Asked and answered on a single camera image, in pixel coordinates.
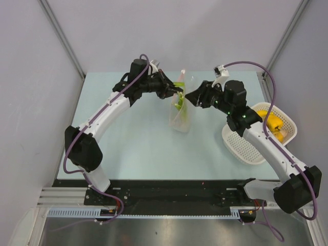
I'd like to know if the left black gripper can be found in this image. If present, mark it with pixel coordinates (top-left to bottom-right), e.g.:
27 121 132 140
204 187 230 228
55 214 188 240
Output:
140 70 183 100

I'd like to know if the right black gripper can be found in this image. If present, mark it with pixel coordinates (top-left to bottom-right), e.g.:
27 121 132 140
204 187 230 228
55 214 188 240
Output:
185 80 233 115

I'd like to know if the green leek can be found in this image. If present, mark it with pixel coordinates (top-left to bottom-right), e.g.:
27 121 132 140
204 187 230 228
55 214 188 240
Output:
172 82 186 111

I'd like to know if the clear zip top bag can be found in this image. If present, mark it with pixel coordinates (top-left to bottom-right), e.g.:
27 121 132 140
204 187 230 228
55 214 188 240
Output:
169 69 198 133

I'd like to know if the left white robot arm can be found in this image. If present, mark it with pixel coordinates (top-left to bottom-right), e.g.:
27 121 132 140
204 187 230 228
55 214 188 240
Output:
63 54 183 205

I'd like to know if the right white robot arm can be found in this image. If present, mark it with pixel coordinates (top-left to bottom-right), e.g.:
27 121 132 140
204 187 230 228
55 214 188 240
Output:
185 80 322 220

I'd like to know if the white perforated plastic basket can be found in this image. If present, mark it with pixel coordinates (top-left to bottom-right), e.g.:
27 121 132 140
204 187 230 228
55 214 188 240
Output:
221 106 298 165

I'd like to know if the yellow banana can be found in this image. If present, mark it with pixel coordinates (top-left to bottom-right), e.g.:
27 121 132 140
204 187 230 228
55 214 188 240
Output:
257 110 274 120

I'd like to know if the yellow bell pepper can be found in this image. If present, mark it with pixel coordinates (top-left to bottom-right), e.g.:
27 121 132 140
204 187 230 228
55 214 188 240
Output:
266 115 283 132

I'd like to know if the yellow lemon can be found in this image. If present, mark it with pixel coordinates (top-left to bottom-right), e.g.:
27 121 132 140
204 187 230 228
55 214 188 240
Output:
273 131 284 143

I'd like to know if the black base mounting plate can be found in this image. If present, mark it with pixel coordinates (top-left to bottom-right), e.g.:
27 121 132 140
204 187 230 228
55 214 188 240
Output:
84 180 261 213

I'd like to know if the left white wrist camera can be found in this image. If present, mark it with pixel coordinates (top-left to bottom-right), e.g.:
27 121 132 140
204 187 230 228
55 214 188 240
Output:
148 59 159 75

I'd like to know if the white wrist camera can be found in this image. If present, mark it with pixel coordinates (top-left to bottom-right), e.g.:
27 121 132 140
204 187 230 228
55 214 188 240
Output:
212 65 230 87
148 59 159 75

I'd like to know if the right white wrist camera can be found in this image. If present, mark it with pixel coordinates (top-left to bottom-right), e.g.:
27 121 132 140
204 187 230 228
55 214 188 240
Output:
212 65 230 87

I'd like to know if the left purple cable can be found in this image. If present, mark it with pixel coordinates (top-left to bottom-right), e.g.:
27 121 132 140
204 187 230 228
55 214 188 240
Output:
50 54 151 229

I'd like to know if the purple cable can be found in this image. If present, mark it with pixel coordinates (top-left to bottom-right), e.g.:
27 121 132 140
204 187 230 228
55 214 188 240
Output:
50 54 151 229
222 60 318 243

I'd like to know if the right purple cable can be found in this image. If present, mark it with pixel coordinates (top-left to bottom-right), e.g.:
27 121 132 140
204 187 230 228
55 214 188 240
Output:
222 60 318 243

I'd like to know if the white slotted cable duct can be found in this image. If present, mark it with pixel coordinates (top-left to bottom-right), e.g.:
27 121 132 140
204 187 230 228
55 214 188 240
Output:
47 208 255 219

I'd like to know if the aluminium frame rail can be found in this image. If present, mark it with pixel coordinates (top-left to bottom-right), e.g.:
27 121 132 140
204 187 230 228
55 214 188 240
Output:
37 186 89 208

